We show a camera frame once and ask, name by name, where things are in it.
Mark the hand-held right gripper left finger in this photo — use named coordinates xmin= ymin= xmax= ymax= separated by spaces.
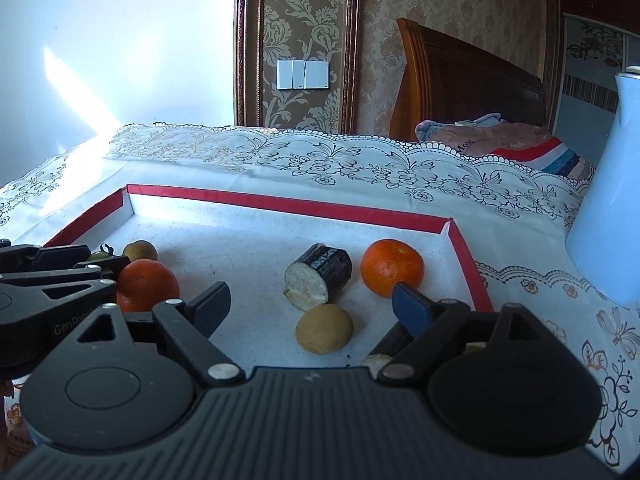
xmin=52 ymin=281 xmax=247 ymax=389

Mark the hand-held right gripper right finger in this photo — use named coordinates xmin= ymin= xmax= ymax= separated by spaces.
xmin=377 ymin=282 xmax=565 ymax=387

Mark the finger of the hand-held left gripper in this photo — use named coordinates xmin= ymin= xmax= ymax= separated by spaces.
xmin=0 ymin=239 xmax=92 ymax=275
xmin=0 ymin=256 xmax=132 ymax=314

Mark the small brown-yellow round fruit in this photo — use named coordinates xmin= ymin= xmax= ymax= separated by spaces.
xmin=122 ymin=240 xmax=159 ymax=263

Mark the orange tangerine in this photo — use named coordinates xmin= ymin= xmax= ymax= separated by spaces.
xmin=116 ymin=258 xmax=181 ymax=313
xmin=360 ymin=239 xmax=425 ymax=300

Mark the red cardboard tray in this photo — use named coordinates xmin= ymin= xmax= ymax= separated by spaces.
xmin=42 ymin=183 xmax=496 ymax=368

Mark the tan yellow round fruit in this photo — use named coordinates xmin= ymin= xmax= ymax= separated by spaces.
xmin=295 ymin=304 xmax=355 ymax=356

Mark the light blue cloth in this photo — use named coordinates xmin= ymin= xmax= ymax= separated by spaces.
xmin=415 ymin=112 xmax=506 ymax=143

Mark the folded bedding pile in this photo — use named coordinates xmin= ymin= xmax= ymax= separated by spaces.
xmin=492 ymin=137 xmax=598 ymax=181

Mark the light blue electric kettle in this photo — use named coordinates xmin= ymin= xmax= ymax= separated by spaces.
xmin=565 ymin=65 xmax=640 ymax=311

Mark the brown wooden headboard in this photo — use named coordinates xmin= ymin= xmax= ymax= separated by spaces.
xmin=389 ymin=17 xmax=548 ymax=143

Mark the sliding door wardrobe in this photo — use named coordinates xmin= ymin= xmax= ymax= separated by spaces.
xmin=545 ymin=0 xmax=640 ymax=171

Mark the white wall light switch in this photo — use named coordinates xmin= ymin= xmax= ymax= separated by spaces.
xmin=276 ymin=58 xmax=331 ymax=91

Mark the framed gold floral wall panel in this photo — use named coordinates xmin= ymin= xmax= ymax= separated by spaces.
xmin=234 ymin=0 xmax=362 ymax=133

